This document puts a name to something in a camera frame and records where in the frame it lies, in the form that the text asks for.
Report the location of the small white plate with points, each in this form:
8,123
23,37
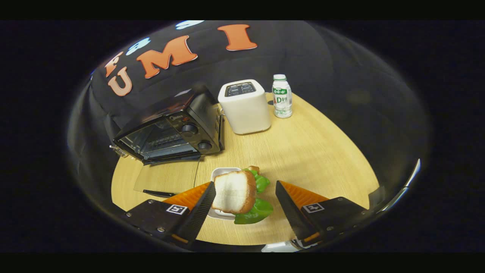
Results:
221,173

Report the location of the black toaster oven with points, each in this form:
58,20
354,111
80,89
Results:
197,113

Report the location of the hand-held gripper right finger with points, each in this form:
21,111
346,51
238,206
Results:
290,210

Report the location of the small white drink bottle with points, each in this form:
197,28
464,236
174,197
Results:
282,99

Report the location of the white pop-up toaster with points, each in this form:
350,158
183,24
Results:
246,110

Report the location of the toast and lettuce sandwich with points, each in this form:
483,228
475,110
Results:
235,191

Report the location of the black backdrop cloth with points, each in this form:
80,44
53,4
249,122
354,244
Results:
295,53

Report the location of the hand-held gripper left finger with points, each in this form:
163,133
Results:
201,212

